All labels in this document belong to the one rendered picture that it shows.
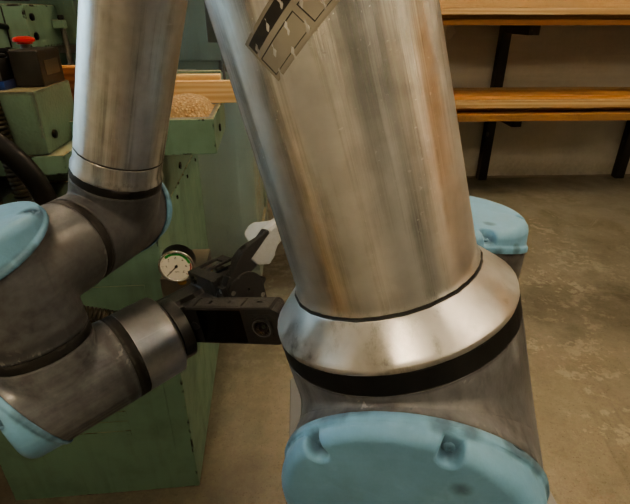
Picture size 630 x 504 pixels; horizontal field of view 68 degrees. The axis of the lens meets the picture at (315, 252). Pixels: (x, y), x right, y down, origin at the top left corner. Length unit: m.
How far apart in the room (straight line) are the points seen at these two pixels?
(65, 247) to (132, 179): 0.09
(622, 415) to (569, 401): 0.14
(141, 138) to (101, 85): 0.05
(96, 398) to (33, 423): 0.05
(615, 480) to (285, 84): 1.41
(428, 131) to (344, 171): 0.04
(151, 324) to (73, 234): 0.11
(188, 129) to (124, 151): 0.36
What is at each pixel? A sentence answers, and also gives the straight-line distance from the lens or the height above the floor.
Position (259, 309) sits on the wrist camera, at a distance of 0.48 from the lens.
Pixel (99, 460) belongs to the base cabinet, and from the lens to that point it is 1.31.
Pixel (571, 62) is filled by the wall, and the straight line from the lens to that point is 3.69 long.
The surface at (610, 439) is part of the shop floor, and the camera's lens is 1.62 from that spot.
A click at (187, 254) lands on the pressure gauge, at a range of 0.84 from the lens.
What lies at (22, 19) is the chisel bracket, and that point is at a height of 1.05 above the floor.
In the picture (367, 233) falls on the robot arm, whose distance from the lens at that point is 0.22.
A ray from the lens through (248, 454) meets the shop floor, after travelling 1.38.
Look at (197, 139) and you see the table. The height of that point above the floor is 0.87.
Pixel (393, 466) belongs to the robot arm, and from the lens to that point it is 0.26.
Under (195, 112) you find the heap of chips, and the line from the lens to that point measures 0.84.
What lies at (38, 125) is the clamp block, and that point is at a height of 0.91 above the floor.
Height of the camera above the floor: 1.05
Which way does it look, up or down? 27 degrees down
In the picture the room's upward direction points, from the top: straight up
